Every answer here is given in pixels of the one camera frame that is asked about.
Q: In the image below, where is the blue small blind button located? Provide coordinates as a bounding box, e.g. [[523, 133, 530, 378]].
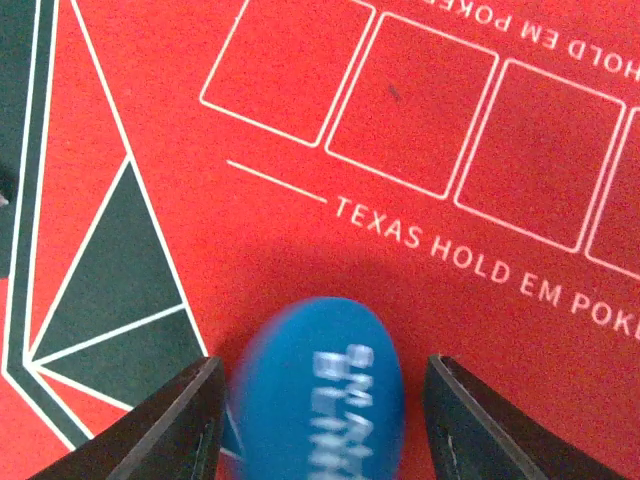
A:
[[231, 297, 405, 479]]

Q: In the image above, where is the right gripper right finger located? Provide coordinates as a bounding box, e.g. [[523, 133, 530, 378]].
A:
[[423, 354, 622, 479]]

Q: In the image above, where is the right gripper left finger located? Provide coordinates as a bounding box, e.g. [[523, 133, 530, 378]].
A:
[[33, 357, 225, 479]]

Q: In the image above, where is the round red black poker mat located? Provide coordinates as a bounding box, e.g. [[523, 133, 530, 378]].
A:
[[1, 1, 639, 479]]

